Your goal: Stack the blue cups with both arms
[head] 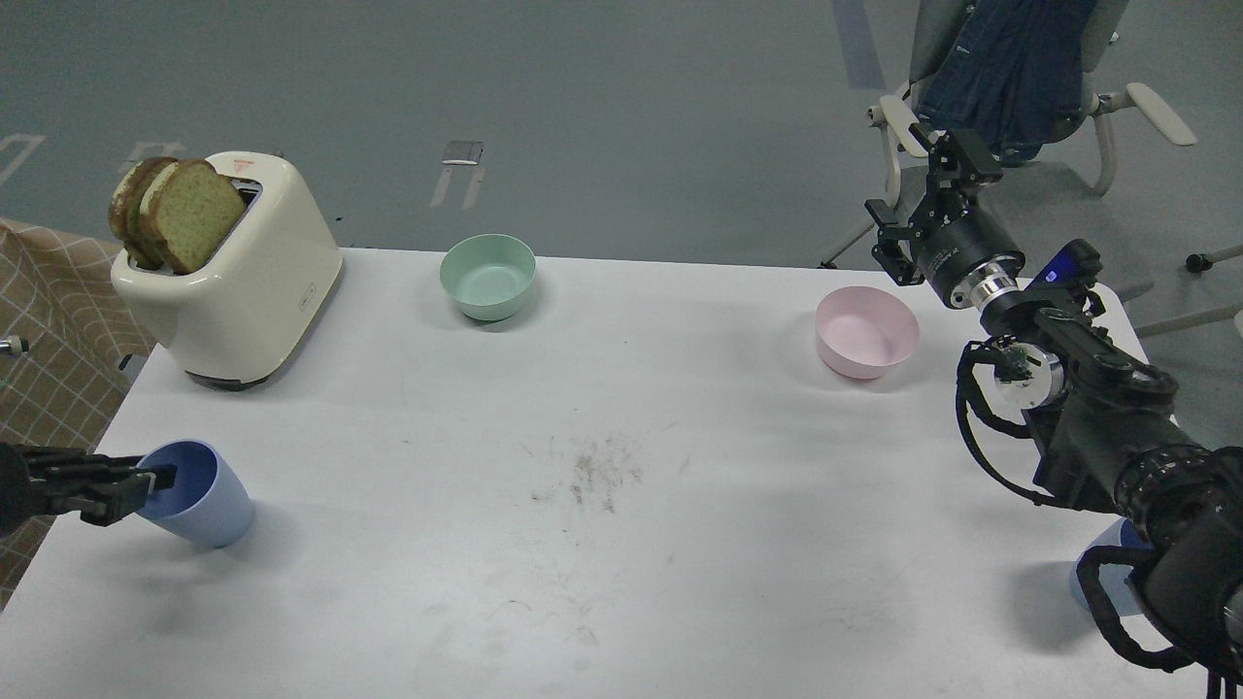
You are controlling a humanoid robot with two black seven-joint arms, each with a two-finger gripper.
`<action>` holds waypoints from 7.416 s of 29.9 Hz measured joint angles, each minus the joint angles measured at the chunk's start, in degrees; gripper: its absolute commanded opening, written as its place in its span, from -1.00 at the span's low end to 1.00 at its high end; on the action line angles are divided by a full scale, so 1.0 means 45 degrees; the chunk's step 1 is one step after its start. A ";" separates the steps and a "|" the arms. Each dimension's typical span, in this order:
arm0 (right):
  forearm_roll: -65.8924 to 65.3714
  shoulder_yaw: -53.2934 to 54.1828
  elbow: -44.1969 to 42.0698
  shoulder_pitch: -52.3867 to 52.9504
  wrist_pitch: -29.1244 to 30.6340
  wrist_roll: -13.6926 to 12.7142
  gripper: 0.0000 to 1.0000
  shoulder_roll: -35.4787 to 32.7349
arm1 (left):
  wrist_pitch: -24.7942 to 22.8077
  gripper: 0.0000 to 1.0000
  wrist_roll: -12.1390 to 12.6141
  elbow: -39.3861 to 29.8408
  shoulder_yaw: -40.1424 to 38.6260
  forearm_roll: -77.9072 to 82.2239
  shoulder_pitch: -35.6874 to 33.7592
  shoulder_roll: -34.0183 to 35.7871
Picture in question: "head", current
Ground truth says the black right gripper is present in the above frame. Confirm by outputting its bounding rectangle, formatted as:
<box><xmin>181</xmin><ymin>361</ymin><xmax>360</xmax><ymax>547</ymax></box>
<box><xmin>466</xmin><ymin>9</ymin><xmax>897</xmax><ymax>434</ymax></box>
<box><xmin>864</xmin><ymin>122</ymin><xmax>1025</xmax><ymax>310</ymax></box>

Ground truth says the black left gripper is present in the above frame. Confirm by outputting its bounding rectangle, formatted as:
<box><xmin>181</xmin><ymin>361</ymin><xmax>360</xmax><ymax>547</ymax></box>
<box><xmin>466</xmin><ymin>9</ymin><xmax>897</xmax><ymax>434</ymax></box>
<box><xmin>19</xmin><ymin>444</ymin><xmax>178</xmax><ymax>527</ymax></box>

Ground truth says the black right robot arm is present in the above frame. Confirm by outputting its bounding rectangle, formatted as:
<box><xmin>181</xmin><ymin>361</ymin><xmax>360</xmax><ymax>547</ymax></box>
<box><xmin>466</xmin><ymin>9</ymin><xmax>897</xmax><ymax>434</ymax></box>
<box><xmin>865</xmin><ymin>122</ymin><xmax>1242</xmax><ymax>698</ymax></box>

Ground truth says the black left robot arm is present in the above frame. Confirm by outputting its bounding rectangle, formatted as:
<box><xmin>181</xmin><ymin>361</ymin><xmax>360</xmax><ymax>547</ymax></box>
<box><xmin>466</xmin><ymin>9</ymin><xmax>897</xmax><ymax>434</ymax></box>
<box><xmin>1</xmin><ymin>443</ymin><xmax>178</xmax><ymax>537</ymax></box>

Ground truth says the grey office chair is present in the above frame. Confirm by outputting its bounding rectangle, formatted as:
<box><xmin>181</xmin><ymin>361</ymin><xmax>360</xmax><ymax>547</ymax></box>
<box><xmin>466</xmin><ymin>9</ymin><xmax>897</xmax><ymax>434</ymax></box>
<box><xmin>823</xmin><ymin>1</ymin><xmax>1197</xmax><ymax>337</ymax></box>

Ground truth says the blue denim jacket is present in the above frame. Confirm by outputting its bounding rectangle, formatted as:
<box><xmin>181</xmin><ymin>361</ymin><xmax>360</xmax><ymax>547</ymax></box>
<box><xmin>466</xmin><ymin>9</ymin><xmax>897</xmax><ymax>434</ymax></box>
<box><xmin>914</xmin><ymin>1</ymin><xmax>1096</xmax><ymax>164</ymax></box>

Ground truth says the pink bowl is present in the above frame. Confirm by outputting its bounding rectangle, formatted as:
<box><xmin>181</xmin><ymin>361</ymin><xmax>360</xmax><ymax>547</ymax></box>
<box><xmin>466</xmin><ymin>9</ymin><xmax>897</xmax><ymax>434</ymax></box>
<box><xmin>814</xmin><ymin>284</ymin><xmax>921</xmax><ymax>381</ymax></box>

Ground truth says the cream toaster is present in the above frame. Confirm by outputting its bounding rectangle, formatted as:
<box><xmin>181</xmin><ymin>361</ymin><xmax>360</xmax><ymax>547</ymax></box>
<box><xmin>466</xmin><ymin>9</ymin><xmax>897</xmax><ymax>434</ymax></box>
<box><xmin>111</xmin><ymin>150</ymin><xmax>343</xmax><ymax>391</ymax></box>

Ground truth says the brown checked cloth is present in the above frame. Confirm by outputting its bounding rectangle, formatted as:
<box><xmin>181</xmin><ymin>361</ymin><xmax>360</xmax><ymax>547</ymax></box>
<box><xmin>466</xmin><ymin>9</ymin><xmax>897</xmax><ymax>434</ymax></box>
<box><xmin>0</xmin><ymin>218</ymin><xmax>157</xmax><ymax>613</ymax></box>

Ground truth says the rear bread slice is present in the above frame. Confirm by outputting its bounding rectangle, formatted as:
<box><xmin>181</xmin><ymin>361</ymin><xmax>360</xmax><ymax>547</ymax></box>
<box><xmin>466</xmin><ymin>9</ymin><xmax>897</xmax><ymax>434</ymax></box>
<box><xmin>108</xmin><ymin>155</ymin><xmax>179</xmax><ymax>270</ymax></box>

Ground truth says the bread slice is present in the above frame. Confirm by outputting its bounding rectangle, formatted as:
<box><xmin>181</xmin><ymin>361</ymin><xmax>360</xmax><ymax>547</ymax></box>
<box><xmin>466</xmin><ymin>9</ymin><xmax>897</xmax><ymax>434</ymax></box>
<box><xmin>137</xmin><ymin>159</ymin><xmax>246</xmax><ymax>275</ymax></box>
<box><xmin>108</xmin><ymin>155</ymin><xmax>179</xmax><ymax>270</ymax></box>

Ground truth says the front bread slice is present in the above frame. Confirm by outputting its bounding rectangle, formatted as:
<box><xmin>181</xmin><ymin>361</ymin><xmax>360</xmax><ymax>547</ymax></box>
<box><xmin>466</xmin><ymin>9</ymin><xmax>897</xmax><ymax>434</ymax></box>
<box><xmin>137</xmin><ymin>159</ymin><xmax>246</xmax><ymax>275</ymax></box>

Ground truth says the green bowl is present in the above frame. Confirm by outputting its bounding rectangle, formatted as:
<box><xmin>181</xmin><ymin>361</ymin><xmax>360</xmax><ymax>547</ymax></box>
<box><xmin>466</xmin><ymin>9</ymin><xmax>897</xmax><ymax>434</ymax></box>
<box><xmin>439</xmin><ymin>233</ymin><xmax>537</xmax><ymax>322</ymax></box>

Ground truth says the silver floor plate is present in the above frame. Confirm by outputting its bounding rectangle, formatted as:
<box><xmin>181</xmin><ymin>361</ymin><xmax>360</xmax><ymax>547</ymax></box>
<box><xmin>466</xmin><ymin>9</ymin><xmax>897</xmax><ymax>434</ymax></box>
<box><xmin>441</xmin><ymin>139</ymin><xmax>485</xmax><ymax>167</ymax></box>

